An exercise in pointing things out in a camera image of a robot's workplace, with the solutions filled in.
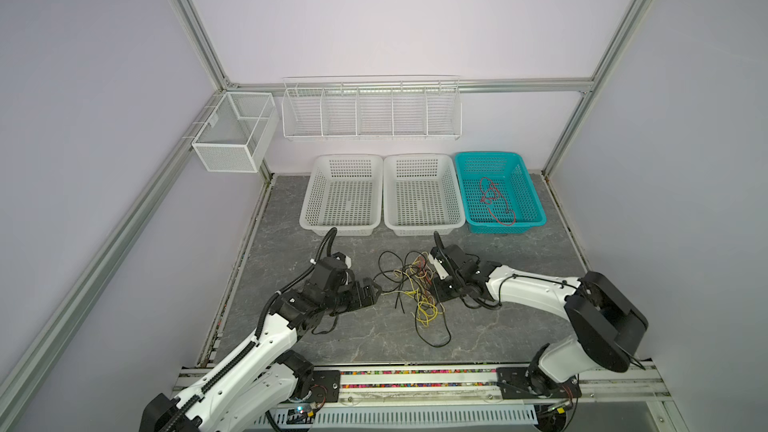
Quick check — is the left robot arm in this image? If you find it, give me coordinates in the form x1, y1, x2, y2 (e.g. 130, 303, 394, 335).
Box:
139, 228, 381, 431

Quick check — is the left white plastic basket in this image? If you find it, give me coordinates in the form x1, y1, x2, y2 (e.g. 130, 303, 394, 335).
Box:
299, 154, 384, 236

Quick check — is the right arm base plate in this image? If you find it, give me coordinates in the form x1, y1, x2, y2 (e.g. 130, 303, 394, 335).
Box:
496, 366, 582, 400

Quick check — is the front aluminium rail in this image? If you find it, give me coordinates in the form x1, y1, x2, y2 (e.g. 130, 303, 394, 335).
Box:
176, 362, 672, 408

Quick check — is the teal plastic basket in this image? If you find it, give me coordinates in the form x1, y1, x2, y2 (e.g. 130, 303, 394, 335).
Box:
454, 152, 547, 234

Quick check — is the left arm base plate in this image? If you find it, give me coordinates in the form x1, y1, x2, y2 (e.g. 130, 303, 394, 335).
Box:
289, 369, 341, 403

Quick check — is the long red cable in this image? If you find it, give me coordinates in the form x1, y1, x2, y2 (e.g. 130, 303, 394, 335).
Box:
477, 176, 518, 228

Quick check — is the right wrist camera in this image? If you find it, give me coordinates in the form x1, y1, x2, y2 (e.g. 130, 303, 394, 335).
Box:
427, 247, 449, 280

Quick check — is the white plastic basket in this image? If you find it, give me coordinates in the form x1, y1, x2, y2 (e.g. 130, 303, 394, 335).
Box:
383, 154, 466, 237
299, 154, 384, 236

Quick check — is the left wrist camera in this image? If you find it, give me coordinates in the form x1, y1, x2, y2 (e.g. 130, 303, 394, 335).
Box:
333, 252, 352, 269

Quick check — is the long white wire rack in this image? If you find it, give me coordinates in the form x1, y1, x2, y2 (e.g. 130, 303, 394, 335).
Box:
282, 75, 463, 141

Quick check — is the middle white plastic basket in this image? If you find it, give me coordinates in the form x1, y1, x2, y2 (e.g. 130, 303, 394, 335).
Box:
383, 154, 466, 237

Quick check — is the cable bundle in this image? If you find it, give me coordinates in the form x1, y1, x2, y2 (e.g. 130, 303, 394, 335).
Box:
373, 249, 454, 349

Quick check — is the white slotted cable duct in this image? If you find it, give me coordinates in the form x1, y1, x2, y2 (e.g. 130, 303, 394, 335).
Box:
272, 405, 538, 431

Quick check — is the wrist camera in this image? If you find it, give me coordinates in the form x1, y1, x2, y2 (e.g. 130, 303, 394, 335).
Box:
333, 252, 352, 269
427, 247, 449, 280

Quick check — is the white mesh wall box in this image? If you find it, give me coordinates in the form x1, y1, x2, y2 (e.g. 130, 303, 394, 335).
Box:
192, 92, 279, 173

